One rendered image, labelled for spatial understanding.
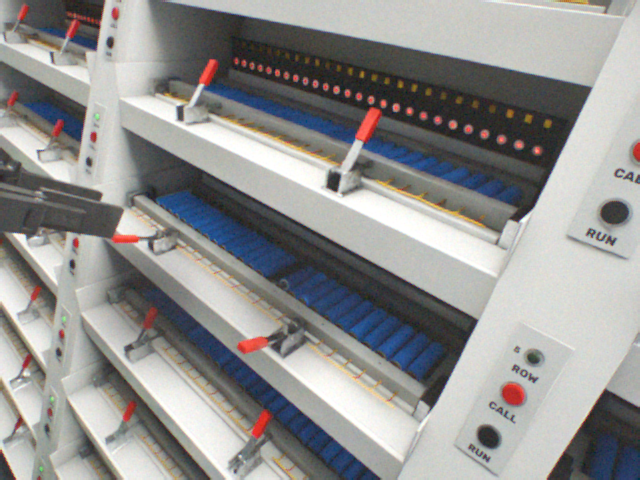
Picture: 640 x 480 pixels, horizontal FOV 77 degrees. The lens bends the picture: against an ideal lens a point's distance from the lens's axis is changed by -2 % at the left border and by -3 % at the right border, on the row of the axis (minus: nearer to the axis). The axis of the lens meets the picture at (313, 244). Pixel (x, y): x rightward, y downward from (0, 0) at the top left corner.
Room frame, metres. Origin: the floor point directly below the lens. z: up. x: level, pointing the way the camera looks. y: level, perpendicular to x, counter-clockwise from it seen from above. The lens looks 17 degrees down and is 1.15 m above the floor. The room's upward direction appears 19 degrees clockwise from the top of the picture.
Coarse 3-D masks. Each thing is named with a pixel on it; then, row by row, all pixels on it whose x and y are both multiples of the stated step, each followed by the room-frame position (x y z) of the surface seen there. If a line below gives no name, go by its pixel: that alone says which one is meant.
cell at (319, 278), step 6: (312, 276) 0.54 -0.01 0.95; (318, 276) 0.54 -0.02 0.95; (324, 276) 0.55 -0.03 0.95; (306, 282) 0.53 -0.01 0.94; (312, 282) 0.53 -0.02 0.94; (318, 282) 0.54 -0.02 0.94; (294, 288) 0.51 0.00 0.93; (300, 288) 0.51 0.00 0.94; (306, 288) 0.52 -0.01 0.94; (312, 288) 0.52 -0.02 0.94; (294, 294) 0.50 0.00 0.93; (300, 294) 0.51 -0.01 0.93
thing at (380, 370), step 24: (168, 216) 0.63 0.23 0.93; (192, 240) 0.58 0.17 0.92; (216, 264) 0.55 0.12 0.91; (240, 264) 0.53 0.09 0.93; (264, 288) 0.49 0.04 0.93; (264, 312) 0.47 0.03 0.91; (288, 312) 0.47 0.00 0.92; (312, 312) 0.46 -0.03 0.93; (336, 336) 0.43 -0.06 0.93; (360, 360) 0.41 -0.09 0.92; (384, 360) 0.41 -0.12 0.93; (360, 384) 0.39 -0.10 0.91; (384, 384) 0.39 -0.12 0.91; (408, 384) 0.38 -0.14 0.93
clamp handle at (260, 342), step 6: (288, 330) 0.42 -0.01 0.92; (270, 336) 0.41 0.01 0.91; (276, 336) 0.41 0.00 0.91; (282, 336) 0.42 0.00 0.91; (288, 336) 0.42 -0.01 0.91; (240, 342) 0.37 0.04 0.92; (246, 342) 0.37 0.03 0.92; (252, 342) 0.38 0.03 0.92; (258, 342) 0.38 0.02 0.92; (264, 342) 0.39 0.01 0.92; (270, 342) 0.40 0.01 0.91; (240, 348) 0.37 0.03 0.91; (246, 348) 0.36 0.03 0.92; (252, 348) 0.37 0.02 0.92; (258, 348) 0.38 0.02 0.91
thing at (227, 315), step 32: (128, 192) 0.68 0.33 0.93; (160, 192) 0.73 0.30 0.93; (224, 192) 0.73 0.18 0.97; (128, 224) 0.63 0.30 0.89; (288, 224) 0.64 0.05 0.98; (128, 256) 0.60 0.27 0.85; (160, 256) 0.56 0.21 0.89; (192, 256) 0.57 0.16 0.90; (352, 256) 0.57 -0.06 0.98; (160, 288) 0.55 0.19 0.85; (192, 288) 0.50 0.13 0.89; (224, 288) 0.51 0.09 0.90; (416, 288) 0.52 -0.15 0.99; (224, 320) 0.46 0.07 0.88; (256, 320) 0.46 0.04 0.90; (256, 352) 0.43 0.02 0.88; (320, 352) 0.43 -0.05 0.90; (448, 352) 0.47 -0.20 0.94; (288, 384) 0.40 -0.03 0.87; (320, 384) 0.39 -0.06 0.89; (352, 384) 0.39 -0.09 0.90; (320, 416) 0.38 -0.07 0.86; (352, 416) 0.35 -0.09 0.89; (384, 416) 0.36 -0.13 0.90; (416, 416) 0.36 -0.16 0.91; (352, 448) 0.35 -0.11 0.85; (384, 448) 0.33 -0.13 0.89
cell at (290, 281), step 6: (300, 270) 0.54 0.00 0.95; (306, 270) 0.55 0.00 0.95; (312, 270) 0.56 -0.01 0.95; (288, 276) 0.52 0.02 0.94; (294, 276) 0.52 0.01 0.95; (300, 276) 0.53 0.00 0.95; (306, 276) 0.54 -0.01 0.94; (282, 282) 0.51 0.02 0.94; (288, 282) 0.51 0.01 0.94; (294, 282) 0.52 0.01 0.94; (300, 282) 0.53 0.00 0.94; (282, 288) 0.51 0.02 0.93; (288, 288) 0.51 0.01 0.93
